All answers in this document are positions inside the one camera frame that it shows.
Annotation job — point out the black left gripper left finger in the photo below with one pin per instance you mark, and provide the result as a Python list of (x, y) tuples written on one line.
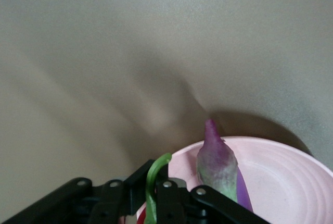
[(112, 198)]

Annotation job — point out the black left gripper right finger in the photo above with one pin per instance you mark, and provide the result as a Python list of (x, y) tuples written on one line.
[(182, 203)]

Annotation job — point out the red chili pepper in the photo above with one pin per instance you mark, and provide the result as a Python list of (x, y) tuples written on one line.
[(152, 182)]

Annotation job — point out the purple eggplant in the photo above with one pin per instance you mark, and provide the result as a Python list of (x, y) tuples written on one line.
[(218, 166)]

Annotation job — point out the pink round plate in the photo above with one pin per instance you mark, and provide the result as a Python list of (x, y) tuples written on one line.
[(281, 182)]

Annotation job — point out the brown table cover mat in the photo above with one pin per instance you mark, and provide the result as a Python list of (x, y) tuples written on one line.
[(130, 52)]

